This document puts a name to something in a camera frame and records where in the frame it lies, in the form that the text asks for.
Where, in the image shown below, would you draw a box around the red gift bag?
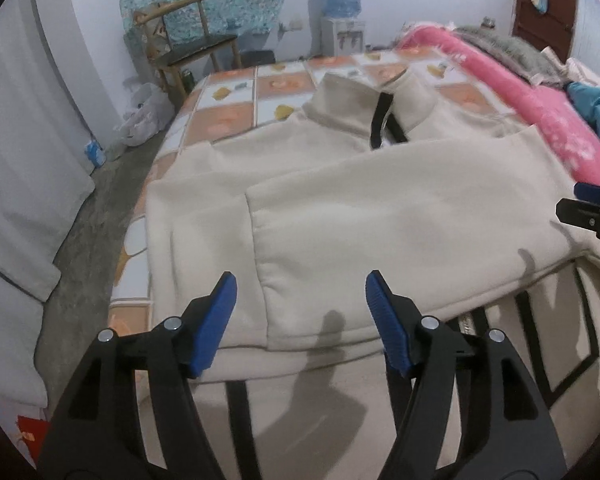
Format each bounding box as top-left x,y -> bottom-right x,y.
15,412 -> 51,461

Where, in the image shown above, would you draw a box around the brown wooden door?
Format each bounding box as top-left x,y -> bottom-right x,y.
512,0 -> 578,61

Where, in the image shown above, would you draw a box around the printed tote bag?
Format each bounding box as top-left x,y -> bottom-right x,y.
137,10 -> 169,61

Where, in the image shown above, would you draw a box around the grey fuzzy blanket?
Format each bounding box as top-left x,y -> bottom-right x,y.
455,25 -> 563,86

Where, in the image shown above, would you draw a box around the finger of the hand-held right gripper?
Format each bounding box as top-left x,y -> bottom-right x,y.
574,182 -> 600,207
555,198 -> 600,261

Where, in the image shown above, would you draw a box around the wooden chair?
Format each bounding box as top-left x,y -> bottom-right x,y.
135,0 -> 243,103

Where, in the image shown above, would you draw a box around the white cloth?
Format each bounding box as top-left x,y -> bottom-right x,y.
540,45 -> 600,86

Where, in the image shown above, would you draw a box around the white curtain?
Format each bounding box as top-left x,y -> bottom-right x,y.
0,0 -> 98,411

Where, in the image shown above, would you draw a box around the cream zip jacket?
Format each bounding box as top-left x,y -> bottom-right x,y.
142,69 -> 600,480

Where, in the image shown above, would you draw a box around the pink floral blanket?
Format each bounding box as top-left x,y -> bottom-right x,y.
397,27 -> 600,196

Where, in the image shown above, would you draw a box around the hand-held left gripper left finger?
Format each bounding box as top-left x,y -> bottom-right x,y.
37,271 -> 238,480

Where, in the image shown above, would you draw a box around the blue packet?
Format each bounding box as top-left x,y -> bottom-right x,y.
82,137 -> 108,168

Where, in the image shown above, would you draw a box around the white water dispenser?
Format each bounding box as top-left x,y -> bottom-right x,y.
320,16 -> 366,56

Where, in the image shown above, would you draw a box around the white plastic bag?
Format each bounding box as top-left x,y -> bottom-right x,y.
112,82 -> 176,148

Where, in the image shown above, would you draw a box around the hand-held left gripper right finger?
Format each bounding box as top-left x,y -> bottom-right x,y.
365,270 -> 568,480

